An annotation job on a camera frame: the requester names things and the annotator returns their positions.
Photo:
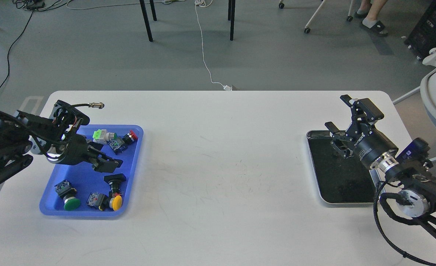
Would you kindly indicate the green push button switch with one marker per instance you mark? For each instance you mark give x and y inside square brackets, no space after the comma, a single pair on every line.
[67,193]

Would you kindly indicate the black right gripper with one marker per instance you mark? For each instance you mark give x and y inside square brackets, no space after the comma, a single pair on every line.
[361,140]

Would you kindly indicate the red push button switch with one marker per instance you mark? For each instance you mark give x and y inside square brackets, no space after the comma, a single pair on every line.
[130,138]

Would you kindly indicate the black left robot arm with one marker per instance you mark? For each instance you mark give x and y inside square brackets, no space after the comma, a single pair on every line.
[55,137]

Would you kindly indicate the person foot in sandal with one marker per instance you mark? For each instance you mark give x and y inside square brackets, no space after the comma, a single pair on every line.
[376,28]

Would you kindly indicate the blue plastic tray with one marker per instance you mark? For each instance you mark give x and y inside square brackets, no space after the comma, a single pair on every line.
[86,180]

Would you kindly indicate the black square button switch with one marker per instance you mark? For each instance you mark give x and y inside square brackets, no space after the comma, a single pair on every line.
[115,181]

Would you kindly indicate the yellow push button switch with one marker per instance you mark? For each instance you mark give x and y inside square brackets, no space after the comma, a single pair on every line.
[102,202]

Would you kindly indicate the green white switch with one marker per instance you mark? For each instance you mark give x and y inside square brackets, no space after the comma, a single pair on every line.
[102,136]

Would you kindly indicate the silver metal tray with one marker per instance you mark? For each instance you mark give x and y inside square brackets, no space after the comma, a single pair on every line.
[341,182]

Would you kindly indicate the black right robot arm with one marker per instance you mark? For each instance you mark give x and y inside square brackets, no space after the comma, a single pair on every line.
[408,193]

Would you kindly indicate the black equipment case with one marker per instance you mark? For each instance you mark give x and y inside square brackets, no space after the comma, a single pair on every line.
[423,37]

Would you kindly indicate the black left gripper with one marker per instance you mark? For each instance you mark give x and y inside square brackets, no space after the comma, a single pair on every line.
[80,149]

